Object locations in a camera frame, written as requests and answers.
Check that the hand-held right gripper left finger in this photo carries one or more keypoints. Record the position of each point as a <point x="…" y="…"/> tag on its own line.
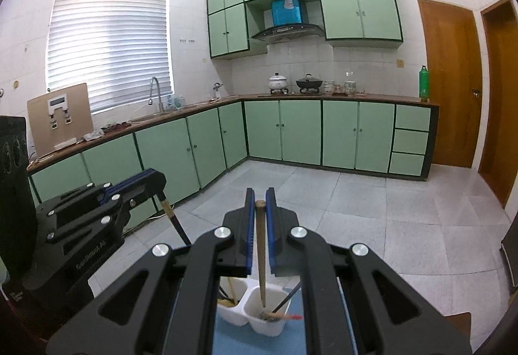
<point x="251" y="241"/>

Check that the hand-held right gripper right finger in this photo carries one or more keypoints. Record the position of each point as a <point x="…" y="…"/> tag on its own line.
<point x="272" y="241"/>

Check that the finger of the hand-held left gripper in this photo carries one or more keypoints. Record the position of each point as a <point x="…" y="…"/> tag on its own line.
<point x="133" y="177"/>
<point x="141" y="193"/>

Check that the plain wooden chopstick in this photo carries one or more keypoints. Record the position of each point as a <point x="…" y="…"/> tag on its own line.
<point x="262" y="258"/>

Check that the white plastic container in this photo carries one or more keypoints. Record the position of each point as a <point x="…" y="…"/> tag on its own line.
<point x="234" y="316"/>
<point x="253" y="322"/>

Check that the crumpled cloth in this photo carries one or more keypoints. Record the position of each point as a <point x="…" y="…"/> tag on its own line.
<point x="94" y="135"/>

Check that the steel sink faucet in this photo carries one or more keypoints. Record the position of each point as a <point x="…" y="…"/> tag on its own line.
<point x="161" y="100"/>

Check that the clear plastic container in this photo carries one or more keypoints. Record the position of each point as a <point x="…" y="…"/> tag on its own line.
<point x="177" y="102"/>

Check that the black speaker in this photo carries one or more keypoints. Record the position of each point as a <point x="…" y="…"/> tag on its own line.
<point x="16" y="177"/>

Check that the brown cardboard board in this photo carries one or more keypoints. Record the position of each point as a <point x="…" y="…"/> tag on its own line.
<point x="40" y="124"/>

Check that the green lower kitchen cabinets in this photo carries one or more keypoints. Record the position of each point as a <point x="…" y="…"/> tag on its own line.
<point x="303" y="132"/>

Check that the green kitchen cabinets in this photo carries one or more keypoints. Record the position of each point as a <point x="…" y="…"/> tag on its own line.
<point x="303" y="132"/>
<point x="356" y="11"/>

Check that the small metal tap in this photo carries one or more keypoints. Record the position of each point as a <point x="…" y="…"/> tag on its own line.
<point x="218" y="90"/>

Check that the white window blind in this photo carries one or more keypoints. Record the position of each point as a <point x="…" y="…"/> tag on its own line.
<point x="109" y="47"/>

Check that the white lidded pot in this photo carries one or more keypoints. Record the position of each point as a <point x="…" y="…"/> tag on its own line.
<point x="278" y="83"/>

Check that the black wok with lid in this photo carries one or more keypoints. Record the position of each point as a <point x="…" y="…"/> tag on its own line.
<point x="309" y="84"/>

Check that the stack of small bowls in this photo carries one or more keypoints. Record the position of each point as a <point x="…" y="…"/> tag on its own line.
<point x="329" y="87"/>

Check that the patterned ceramic jar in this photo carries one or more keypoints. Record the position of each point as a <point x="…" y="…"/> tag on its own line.
<point x="350" y="87"/>

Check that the brown kitchen countertop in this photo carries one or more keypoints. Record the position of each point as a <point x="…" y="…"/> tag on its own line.
<point x="384" y="98"/>

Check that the black range hood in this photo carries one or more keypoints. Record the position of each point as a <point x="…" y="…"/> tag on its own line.
<point x="287" y="33"/>

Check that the green bottle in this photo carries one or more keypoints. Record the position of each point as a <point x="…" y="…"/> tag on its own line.
<point x="424" y="83"/>

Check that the brown wooden door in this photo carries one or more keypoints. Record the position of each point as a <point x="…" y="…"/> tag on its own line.
<point x="502" y="96"/>
<point x="449" y="87"/>

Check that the black glass cabinet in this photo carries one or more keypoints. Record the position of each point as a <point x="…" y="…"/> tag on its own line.
<point x="510" y="253"/>

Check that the green upper kitchen cabinets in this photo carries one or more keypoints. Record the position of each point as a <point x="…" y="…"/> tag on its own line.
<point x="356" y="11"/>

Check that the white wall device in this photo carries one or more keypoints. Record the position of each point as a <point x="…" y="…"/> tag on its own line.
<point x="56" y="100"/>

